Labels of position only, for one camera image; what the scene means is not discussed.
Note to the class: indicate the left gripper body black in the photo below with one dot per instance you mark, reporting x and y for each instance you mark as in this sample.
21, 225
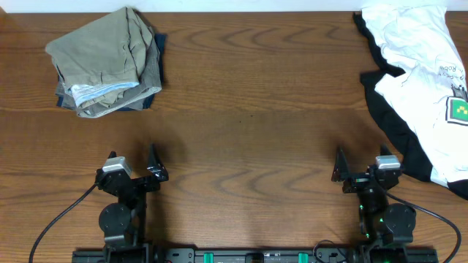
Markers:
146, 186

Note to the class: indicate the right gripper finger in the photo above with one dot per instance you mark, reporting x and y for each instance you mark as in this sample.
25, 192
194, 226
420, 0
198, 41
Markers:
341, 169
385, 151

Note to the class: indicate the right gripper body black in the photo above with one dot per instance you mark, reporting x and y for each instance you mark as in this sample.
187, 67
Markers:
356, 182

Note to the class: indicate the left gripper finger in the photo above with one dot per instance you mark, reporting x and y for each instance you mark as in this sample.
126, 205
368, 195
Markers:
112, 155
155, 165

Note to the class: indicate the white t-shirt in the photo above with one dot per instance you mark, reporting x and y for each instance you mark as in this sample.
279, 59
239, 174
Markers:
431, 95

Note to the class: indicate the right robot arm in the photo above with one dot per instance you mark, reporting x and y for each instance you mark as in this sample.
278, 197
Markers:
384, 223

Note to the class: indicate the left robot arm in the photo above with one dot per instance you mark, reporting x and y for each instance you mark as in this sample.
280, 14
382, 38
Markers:
123, 222

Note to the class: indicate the black t-shirt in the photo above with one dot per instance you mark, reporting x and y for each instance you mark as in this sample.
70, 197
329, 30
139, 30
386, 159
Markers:
416, 163

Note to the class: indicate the light blue folded garment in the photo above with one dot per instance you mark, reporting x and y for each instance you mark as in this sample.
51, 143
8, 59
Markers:
106, 94

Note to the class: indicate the grey folded trousers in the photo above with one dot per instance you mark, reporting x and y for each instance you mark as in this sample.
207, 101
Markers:
146, 84

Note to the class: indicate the khaki folded trousers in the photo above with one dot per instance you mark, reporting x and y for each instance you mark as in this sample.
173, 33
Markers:
109, 50

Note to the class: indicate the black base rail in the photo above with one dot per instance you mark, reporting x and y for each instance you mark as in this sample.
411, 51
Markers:
189, 255

